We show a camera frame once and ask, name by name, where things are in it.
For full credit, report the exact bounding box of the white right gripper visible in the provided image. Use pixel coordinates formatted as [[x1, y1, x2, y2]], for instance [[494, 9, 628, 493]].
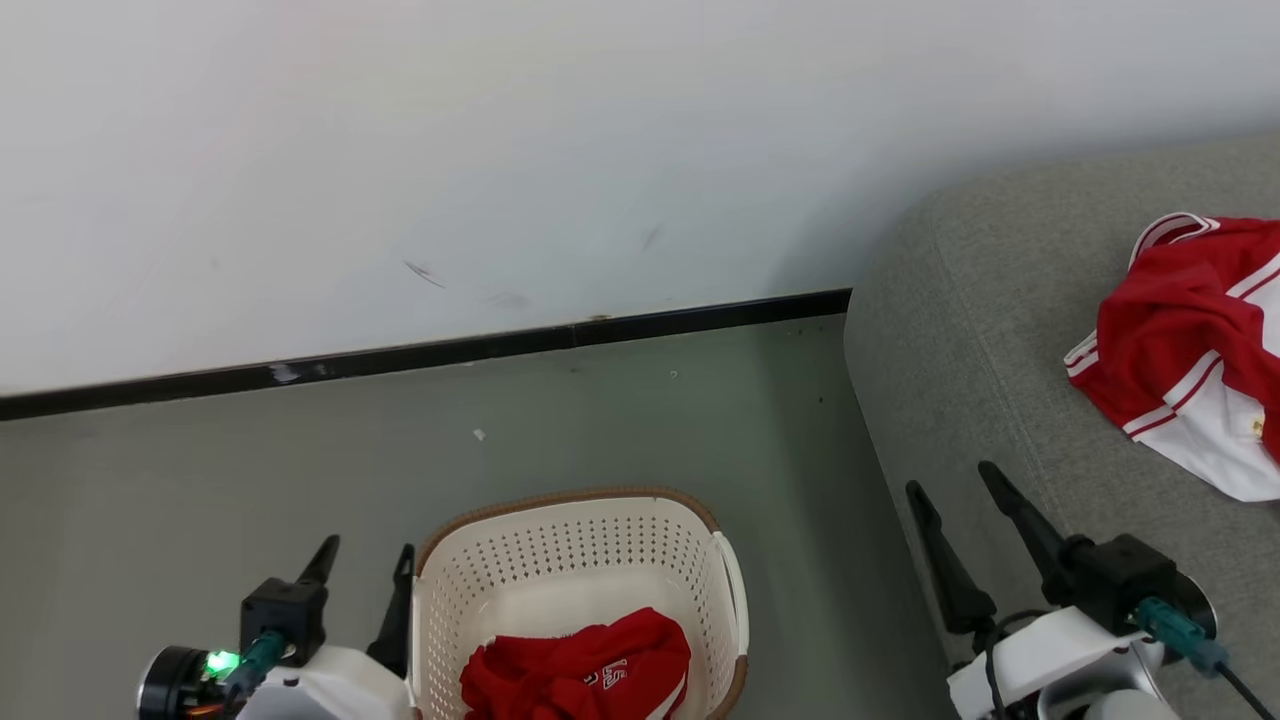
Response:
[[905, 461, 1167, 720]]

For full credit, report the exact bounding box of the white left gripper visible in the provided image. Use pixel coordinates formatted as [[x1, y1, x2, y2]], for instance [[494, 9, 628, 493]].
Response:
[[240, 535, 417, 720]]

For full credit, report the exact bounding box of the teal camera cable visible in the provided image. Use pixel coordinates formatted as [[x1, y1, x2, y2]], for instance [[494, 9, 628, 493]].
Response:
[[1138, 597, 1280, 720], [222, 630, 288, 703]]

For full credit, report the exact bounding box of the grey fabric sofa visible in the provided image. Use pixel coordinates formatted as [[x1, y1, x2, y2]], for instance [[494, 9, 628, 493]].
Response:
[[843, 135, 1280, 720]]

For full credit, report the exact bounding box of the black skirting board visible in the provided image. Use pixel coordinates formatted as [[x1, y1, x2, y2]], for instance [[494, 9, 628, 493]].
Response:
[[0, 288, 853, 422]]

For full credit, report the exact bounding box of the teal left camera cable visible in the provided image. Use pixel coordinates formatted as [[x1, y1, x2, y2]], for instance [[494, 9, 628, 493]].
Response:
[[222, 630, 288, 703]]

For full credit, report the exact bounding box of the teal right camera cable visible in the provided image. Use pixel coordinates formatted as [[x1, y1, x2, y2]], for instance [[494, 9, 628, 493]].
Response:
[[1138, 597, 1280, 720]]

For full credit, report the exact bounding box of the red garment with white print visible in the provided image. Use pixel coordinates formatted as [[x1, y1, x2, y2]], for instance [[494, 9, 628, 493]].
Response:
[[460, 607, 693, 720]]

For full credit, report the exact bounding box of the cream perforated laundry basket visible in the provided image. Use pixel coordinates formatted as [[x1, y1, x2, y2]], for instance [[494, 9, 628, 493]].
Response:
[[408, 487, 751, 720]]

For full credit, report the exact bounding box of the thin black right gripper cable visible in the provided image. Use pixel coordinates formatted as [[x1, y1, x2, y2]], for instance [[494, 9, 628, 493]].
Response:
[[984, 608, 1047, 720]]

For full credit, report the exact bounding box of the red jersey with white stripes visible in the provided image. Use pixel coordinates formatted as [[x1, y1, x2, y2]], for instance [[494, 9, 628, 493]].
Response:
[[1063, 211, 1280, 503]]

